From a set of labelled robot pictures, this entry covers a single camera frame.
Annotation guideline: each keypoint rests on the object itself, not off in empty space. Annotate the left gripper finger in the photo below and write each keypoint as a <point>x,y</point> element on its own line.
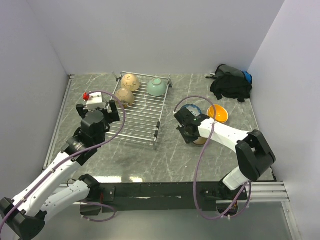
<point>113,115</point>
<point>81,110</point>

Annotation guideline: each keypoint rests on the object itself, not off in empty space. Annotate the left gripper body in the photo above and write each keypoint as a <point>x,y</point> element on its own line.
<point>101,138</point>

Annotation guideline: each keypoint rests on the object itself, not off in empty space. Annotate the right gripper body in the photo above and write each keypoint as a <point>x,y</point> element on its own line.
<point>188,138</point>

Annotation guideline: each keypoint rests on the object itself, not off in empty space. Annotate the white and blue floral bowl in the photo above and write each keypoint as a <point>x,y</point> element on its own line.
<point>195,110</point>

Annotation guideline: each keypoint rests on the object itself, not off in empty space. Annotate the tan bowl with floral band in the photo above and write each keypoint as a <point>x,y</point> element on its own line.
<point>125,96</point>

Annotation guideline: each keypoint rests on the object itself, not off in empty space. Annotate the dark brown bowl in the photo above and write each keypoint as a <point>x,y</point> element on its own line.
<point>199,142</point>

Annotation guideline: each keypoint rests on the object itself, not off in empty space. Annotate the yellow bowl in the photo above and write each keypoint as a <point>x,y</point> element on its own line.
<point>219,112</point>

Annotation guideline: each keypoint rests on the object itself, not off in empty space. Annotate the beige bowl with brown marks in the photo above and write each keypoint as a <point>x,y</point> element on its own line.
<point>130,82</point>

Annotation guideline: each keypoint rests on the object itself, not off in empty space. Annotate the pale green celadon bowl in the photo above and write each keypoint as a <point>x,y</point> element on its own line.
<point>156,87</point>

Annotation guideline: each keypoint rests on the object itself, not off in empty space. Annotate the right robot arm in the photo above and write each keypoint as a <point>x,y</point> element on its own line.
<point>254,155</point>

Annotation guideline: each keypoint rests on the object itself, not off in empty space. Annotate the black cloth bundle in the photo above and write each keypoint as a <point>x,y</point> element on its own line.
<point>230,82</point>

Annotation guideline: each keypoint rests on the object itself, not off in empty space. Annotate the black base bar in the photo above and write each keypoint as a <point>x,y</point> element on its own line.
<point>145,196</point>

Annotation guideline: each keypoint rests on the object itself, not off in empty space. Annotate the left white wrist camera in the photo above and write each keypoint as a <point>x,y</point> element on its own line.
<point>94,101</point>

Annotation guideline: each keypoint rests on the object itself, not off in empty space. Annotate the metal wire dish rack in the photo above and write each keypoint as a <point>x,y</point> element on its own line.
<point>143,118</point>

